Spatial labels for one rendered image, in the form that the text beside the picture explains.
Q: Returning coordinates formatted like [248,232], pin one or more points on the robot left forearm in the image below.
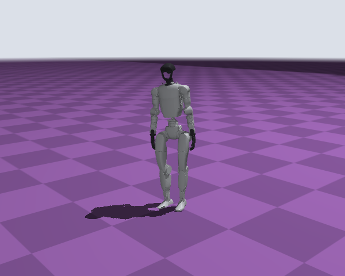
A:
[190,121]

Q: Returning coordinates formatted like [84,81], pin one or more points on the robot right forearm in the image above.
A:
[154,120]

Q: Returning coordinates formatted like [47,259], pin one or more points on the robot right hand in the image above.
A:
[152,138]

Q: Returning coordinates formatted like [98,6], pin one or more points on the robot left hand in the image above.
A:
[192,134]

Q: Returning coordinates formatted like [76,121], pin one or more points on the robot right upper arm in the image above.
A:
[155,101]

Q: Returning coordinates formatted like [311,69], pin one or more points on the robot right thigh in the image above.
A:
[161,152]

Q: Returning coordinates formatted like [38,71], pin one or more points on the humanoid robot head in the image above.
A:
[169,68]

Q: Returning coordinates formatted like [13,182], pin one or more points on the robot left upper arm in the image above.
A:
[185,90]

